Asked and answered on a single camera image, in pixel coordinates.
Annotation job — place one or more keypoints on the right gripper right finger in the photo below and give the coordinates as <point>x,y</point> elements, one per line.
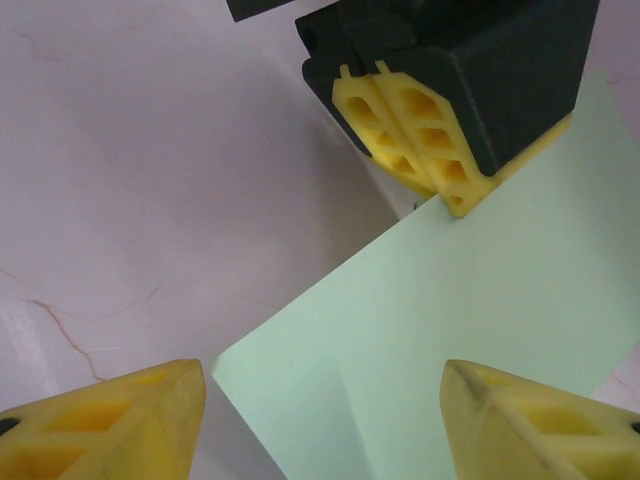
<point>540,430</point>

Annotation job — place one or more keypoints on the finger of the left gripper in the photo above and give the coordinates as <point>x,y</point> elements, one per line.
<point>500,75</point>
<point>360,115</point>

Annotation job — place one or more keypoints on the light green paper sheet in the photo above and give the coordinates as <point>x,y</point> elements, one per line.
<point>400,325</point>

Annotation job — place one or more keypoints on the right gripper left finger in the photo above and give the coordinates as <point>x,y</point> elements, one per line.
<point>100,425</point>

